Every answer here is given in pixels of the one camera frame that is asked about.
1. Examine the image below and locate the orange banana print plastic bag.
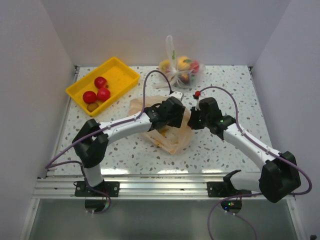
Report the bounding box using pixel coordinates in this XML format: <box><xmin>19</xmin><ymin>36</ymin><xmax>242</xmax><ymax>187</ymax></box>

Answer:
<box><xmin>127</xmin><ymin>95</ymin><xmax>193</xmax><ymax>155</ymax></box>

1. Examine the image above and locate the red apple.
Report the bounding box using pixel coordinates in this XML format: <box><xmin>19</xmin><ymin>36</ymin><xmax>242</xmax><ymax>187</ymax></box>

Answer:
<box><xmin>96</xmin><ymin>87</ymin><xmax>111</xmax><ymax>102</ymax></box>

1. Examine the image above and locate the small red fruit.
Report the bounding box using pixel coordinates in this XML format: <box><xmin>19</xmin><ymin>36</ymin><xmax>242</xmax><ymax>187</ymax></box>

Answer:
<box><xmin>82</xmin><ymin>91</ymin><xmax>97</xmax><ymax>104</ymax></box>

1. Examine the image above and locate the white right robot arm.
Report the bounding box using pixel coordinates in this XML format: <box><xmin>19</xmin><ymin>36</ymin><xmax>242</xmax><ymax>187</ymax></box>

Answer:
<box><xmin>187</xmin><ymin>97</ymin><xmax>301</xmax><ymax>203</ymax></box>

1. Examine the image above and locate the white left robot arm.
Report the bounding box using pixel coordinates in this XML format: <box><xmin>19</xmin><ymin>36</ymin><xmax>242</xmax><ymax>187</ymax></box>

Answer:
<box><xmin>72</xmin><ymin>92</ymin><xmax>185</xmax><ymax>197</ymax></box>

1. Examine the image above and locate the clear plastic bag of fruit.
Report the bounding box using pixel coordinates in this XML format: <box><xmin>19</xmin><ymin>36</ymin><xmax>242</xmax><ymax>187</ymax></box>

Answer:
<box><xmin>158</xmin><ymin>35</ymin><xmax>206</xmax><ymax>89</ymax></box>

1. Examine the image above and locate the yellow plastic tray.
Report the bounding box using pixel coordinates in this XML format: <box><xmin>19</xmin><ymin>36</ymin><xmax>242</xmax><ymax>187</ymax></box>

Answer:
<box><xmin>65</xmin><ymin>57</ymin><xmax>140</xmax><ymax>117</ymax></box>

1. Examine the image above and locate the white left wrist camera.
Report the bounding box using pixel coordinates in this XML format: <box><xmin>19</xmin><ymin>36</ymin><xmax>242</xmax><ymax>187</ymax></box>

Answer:
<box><xmin>169</xmin><ymin>91</ymin><xmax>184</xmax><ymax>101</ymax></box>

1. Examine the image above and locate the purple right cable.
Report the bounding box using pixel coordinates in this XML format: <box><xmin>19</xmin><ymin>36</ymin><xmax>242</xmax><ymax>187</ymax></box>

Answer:
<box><xmin>198</xmin><ymin>86</ymin><xmax>313</xmax><ymax>240</ymax></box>

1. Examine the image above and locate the purple cable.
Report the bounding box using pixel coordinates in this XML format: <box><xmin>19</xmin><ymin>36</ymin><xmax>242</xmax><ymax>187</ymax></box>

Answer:
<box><xmin>198</xmin><ymin>86</ymin><xmax>313</xmax><ymax>240</ymax></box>
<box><xmin>44</xmin><ymin>69</ymin><xmax>175</xmax><ymax>215</ymax></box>

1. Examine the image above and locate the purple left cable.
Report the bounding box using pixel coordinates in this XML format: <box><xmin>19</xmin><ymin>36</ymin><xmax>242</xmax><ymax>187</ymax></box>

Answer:
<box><xmin>44</xmin><ymin>69</ymin><xmax>175</xmax><ymax>215</ymax></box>

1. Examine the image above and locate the aluminium mounting rail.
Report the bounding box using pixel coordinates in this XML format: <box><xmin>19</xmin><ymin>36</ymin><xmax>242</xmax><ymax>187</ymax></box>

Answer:
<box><xmin>32</xmin><ymin>173</ymin><xmax>223</xmax><ymax>200</ymax></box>

